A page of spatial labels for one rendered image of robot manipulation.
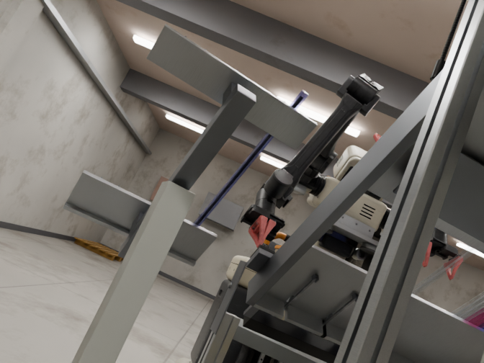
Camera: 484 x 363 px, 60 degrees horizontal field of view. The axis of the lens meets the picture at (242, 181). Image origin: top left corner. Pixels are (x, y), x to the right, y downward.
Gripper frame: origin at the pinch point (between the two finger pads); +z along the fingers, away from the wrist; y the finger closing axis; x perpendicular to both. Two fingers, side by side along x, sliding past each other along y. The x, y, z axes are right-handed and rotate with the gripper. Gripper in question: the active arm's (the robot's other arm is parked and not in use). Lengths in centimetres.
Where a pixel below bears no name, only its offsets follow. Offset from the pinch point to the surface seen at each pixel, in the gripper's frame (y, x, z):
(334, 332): 25.2, 4.7, 10.9
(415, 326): 40.6, -6.6, 8.4
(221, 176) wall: 111, 516, -728
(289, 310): 12.4, 4.7, 10.8
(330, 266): 12.3, -11.6, 9.1
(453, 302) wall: 696, 425, -595
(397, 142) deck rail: 1.3, -44.3, 12.6
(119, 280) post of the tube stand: -26.8, -1.7, 27.2
